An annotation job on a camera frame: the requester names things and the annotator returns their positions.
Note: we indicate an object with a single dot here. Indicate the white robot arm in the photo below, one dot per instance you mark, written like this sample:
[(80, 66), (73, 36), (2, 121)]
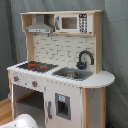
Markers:
[(22, 121)]

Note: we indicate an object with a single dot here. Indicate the wooden toy kitchen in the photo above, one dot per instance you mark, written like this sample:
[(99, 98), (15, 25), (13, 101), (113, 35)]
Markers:
[(61, 49)]

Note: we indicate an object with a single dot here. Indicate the grey toy sink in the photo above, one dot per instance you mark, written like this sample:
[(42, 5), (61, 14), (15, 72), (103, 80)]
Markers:
[(73, 74)]

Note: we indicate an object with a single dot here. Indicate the black toy faucet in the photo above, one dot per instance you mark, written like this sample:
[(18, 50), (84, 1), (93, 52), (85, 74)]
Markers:
[(82, 65)]

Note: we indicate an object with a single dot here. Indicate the black toy stovetop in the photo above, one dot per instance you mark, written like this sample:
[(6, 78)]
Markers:
[(37, 66)]

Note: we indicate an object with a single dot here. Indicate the right red stove knob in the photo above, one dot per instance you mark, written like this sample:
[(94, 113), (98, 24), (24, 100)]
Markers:
[(34, 83)]

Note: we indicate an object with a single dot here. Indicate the red stove knob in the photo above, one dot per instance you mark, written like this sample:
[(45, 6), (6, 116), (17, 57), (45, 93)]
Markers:
[(16, 78), (34, 83)]

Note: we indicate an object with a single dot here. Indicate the white cabinet door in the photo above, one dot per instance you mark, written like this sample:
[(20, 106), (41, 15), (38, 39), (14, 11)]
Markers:
[(62, 106)]

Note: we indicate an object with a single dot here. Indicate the toy microwave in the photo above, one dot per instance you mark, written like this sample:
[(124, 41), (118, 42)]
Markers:
[(73, 23)]

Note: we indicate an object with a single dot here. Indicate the grey range hood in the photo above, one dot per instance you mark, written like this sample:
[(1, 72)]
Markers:
[(39, 26)]

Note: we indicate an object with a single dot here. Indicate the left red stove knob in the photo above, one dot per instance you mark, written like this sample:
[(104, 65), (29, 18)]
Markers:
[(16, 78)]

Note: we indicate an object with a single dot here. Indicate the grey backdrop curtain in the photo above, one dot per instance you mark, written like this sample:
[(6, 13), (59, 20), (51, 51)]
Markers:
[(115, 45)]

